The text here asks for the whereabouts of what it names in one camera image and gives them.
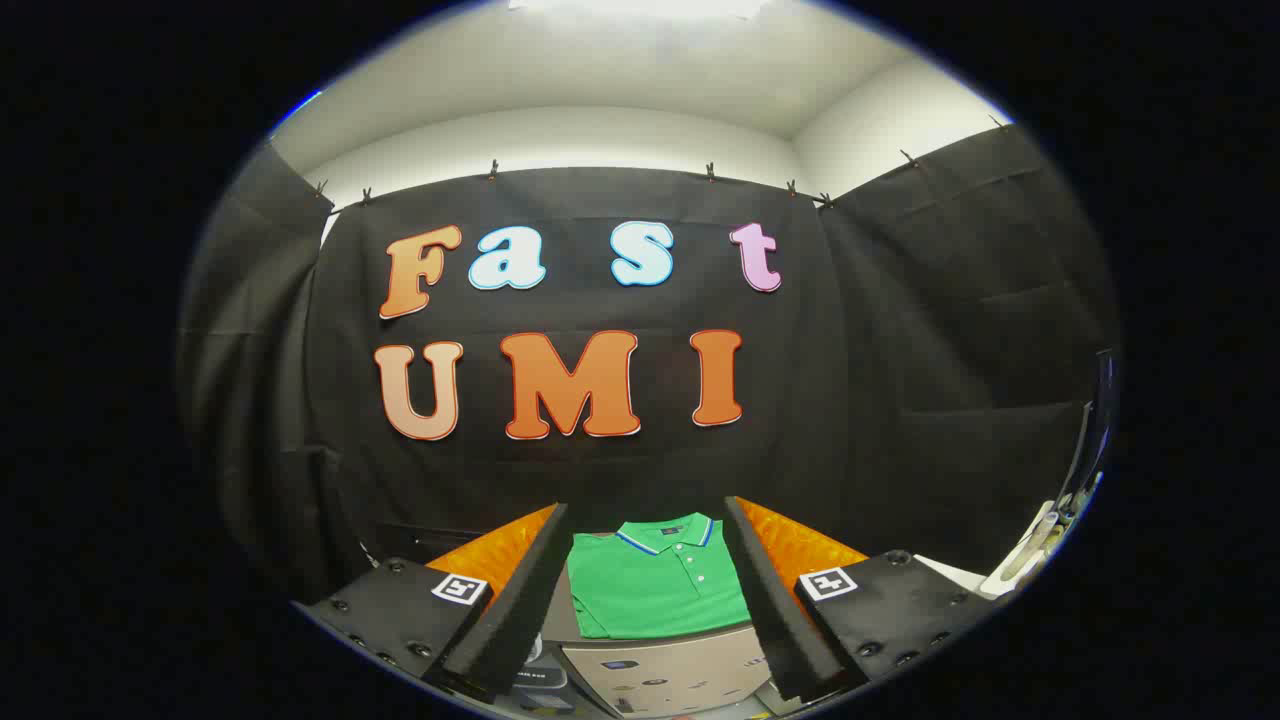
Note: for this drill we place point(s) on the grey washing machine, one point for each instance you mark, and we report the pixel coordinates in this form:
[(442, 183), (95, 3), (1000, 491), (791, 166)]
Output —
[(538, 690)]

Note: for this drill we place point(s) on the white cabinet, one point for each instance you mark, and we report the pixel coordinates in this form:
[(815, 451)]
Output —
[(950, 575)]

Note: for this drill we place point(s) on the dark metal stand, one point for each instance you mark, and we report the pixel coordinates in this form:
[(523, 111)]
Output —
[(1097, 420)]

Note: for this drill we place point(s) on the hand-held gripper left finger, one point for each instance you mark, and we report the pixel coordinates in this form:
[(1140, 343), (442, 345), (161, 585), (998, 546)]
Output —
[(520, 610)]

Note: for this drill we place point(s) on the green polo shirt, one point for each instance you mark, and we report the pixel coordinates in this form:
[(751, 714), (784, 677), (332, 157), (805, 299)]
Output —
[(650, 590)]

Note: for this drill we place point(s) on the white plastic container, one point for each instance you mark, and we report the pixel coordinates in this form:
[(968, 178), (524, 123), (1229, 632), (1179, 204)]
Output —
[(1030, 545)]

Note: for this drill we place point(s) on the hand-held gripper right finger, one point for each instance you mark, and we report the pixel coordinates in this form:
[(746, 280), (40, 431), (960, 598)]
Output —
[(770, 610)]

